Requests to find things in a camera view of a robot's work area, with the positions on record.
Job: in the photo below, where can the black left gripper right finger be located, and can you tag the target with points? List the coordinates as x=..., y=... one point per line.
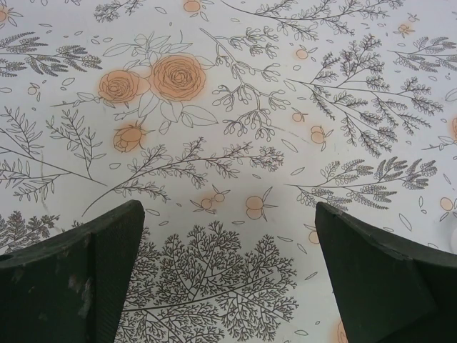
x=392, y=296

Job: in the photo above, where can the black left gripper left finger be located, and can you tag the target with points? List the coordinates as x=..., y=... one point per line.
x=53, y=293

